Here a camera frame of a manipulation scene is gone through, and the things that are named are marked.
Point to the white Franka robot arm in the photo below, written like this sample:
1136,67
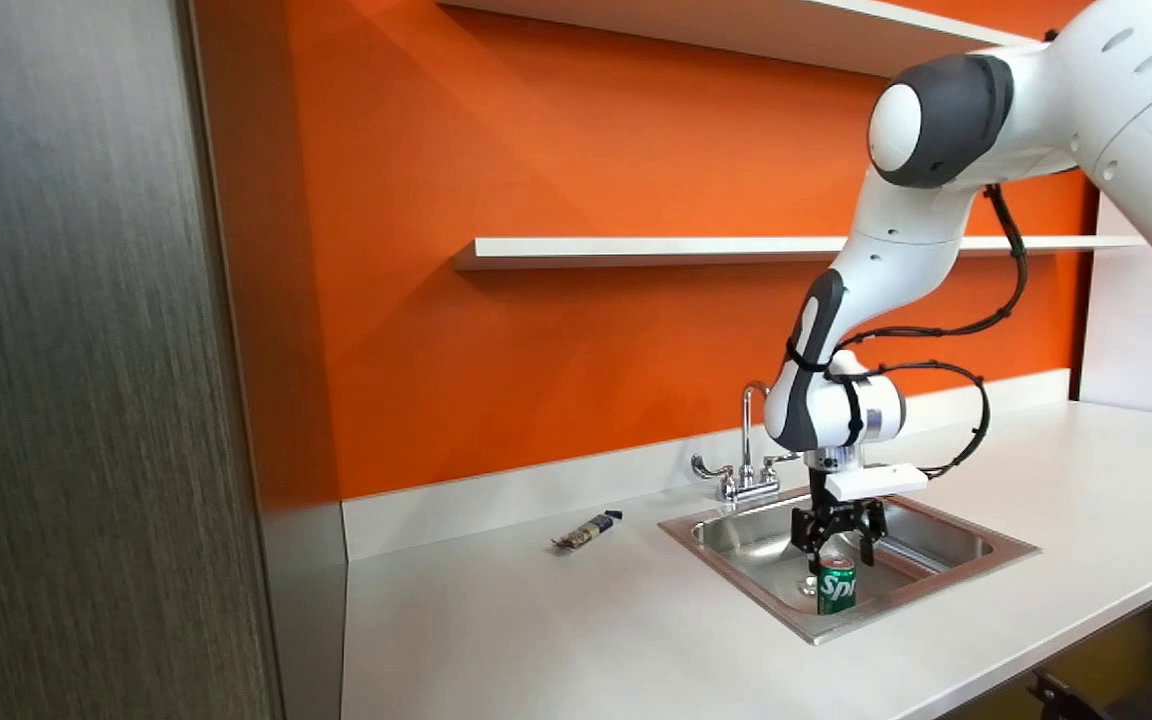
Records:
922,254

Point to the black marker pen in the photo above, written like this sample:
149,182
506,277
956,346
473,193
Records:
585,529

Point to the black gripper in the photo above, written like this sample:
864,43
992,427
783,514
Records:
826,514

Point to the black chair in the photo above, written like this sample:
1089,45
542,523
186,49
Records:
1136,701

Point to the dark wood grain panel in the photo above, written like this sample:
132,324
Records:
80,401

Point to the green soda can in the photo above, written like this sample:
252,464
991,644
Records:
837,584

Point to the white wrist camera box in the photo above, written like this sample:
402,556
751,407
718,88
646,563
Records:
879,482

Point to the stainless steel sink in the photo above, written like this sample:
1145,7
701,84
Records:
950,547

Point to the white wall shelf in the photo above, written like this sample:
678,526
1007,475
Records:
738,26
738,248

